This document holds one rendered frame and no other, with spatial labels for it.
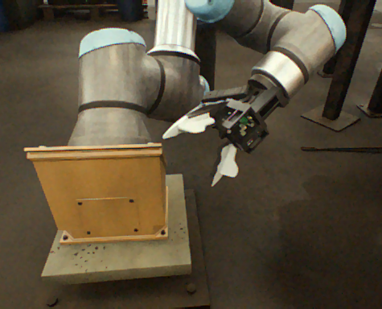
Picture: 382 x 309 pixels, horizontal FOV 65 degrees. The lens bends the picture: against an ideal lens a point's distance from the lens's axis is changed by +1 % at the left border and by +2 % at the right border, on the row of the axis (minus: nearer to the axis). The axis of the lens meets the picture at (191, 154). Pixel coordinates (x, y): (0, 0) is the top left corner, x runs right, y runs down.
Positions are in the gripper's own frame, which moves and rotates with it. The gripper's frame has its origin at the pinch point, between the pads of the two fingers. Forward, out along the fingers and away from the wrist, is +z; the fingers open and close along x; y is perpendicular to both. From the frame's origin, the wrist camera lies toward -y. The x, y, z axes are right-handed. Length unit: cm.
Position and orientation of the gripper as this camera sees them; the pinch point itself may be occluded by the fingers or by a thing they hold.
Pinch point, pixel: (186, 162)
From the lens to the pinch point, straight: 55.4
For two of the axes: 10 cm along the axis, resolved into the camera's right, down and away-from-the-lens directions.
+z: -6.9, 7.2, -0.5
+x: 5.8, 6.0, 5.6
